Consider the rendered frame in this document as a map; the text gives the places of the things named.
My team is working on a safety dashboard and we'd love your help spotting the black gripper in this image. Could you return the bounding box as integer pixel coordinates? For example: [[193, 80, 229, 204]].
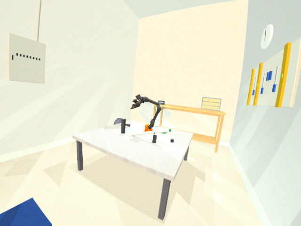
[[130, 101, 141, 109]]

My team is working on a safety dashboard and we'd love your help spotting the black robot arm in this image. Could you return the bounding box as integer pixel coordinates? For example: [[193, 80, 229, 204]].
[[133, 94, 161, 129]]

